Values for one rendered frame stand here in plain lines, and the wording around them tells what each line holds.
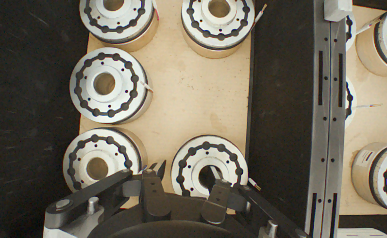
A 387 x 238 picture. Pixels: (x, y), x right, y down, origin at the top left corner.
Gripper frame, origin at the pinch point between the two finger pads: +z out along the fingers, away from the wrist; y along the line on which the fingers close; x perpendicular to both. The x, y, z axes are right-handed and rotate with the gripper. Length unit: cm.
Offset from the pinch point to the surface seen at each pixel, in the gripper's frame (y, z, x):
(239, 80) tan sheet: 6.4, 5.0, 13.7
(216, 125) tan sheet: 3.7, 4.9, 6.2
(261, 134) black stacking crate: 9.3, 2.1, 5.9
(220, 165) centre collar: 4.2, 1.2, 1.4
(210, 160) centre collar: 2.8, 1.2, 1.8
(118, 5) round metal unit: -13.6, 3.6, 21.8
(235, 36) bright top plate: 4.0, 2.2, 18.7
